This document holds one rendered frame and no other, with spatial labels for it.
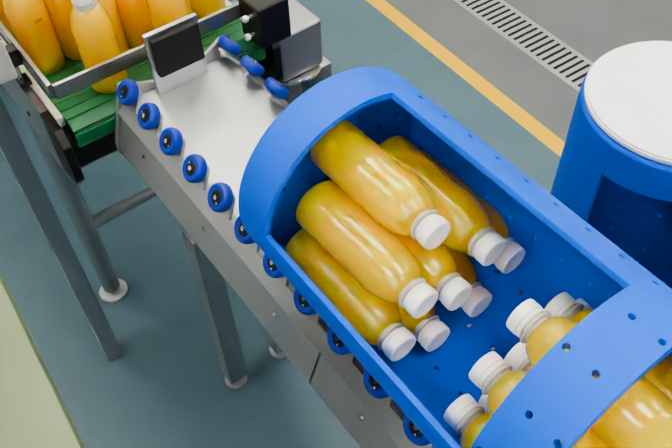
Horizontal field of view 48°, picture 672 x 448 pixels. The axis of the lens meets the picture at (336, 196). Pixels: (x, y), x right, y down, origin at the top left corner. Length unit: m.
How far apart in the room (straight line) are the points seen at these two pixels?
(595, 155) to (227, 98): 0.62
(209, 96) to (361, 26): 1.73
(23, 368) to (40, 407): 0.05
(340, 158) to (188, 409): 1.27
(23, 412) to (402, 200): 0.46
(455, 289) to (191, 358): 1.32
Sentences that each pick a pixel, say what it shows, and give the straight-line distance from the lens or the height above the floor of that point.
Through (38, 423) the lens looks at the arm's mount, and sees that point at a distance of 0.89.
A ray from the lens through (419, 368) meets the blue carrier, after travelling 0.96.
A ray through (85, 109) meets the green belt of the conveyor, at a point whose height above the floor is 0.90.
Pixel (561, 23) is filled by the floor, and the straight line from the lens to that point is 3.15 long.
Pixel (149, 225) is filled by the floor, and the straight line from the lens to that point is 2.41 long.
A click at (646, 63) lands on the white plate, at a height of 1.04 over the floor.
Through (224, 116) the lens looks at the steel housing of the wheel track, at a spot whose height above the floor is 0.93.
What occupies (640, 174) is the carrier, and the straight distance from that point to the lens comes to 1.18.
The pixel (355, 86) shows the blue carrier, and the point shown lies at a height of 1.23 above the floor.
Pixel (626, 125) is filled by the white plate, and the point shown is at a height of 1.04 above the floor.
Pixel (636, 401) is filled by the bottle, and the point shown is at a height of 1.18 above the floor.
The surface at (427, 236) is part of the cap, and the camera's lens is 0.83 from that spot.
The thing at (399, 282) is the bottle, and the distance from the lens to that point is 0.85.
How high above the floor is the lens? 1.82
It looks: 49 degrees down
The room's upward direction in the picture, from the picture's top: 2 degrees counter-clockwise
